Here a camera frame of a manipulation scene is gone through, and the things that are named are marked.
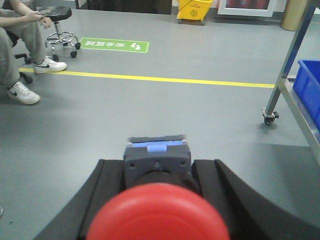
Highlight yellow mop bucket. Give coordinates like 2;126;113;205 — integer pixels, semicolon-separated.
176;0;212;26

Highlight red emergency stop button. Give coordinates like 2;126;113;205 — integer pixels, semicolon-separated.
86;134;231;240

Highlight blue bin on cart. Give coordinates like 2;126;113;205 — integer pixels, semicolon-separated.
293;59;320;129

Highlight metal cart frame with caster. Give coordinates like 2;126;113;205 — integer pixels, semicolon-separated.
262;0;320;161

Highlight seated person grey trousers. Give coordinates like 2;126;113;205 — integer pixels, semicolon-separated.
0;0;67;105

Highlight green floor safety sign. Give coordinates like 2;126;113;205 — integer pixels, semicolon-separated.
80;37;150;53

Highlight black round rolling stool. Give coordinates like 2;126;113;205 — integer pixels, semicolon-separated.
37;6;81;62

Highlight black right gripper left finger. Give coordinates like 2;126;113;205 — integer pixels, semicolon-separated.
35;159;125;240

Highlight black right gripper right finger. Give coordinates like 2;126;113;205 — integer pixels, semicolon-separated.
192;159;320;240

